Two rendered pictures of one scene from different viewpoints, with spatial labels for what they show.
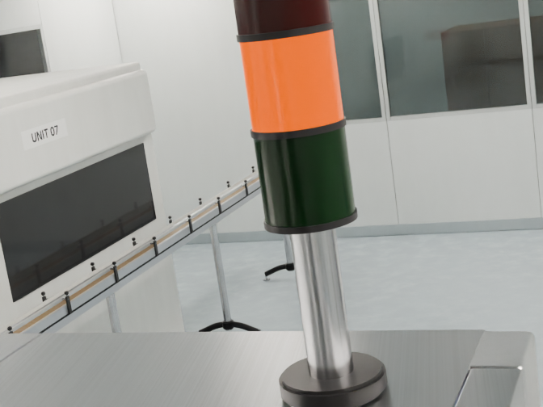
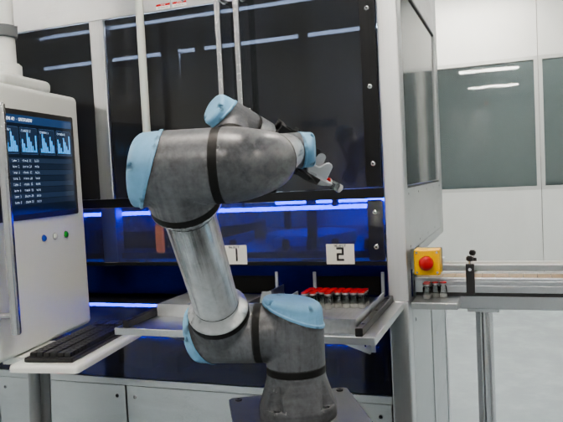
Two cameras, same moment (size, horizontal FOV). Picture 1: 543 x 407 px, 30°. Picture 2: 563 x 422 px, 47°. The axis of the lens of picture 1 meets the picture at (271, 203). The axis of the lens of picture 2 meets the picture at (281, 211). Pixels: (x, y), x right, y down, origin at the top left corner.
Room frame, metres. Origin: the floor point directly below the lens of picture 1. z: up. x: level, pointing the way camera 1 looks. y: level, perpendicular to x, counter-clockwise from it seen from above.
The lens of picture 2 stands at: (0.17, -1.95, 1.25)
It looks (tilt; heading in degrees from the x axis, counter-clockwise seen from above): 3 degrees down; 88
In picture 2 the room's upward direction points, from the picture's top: 3 degrees counter-clockwise
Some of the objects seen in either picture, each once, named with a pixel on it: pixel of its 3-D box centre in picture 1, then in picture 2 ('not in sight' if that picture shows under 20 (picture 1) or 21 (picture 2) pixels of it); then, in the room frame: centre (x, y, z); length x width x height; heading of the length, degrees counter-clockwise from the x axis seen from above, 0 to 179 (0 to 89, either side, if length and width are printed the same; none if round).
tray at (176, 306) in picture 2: not in sight; (224, 299); (0.05, -0.03, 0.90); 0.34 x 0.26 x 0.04; 68
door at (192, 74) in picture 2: not in sight; (172, 104); (-0.09, 0.14, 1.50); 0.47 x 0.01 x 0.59; 158
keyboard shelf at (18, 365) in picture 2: not in sight; (74, 347); (-0.39, -0.08, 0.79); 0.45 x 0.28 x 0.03; 76
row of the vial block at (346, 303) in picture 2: not in sight; (333, 299); (0.37, -0.16, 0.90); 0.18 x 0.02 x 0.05; 158
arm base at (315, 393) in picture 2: not in sight; (296, 388); (0.22, -0.71, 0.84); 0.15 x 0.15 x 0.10
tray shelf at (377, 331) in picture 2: not in sight; (269, 314); (0.18, -0.16, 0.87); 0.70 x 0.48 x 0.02; 158
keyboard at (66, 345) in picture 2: not in sight; (86, 338); (-0.35, -0.09, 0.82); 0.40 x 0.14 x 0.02; 76
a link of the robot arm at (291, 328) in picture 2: not in sight; (290, 330); (0.22, -0.71, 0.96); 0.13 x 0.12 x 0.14; 171
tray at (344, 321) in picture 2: not in sight; (322, 310); (0.32, -0.27, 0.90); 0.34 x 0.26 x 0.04; 68
